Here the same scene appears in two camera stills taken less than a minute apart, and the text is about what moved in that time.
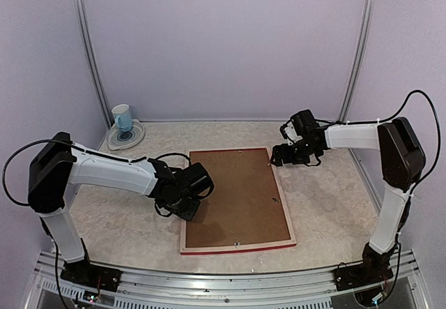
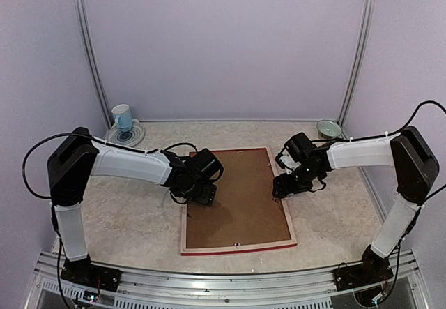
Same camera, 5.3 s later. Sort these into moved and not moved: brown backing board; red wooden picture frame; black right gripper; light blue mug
Moved: black right gripper
Not moved: red wooden picture frame; brown backing board; light blue mug
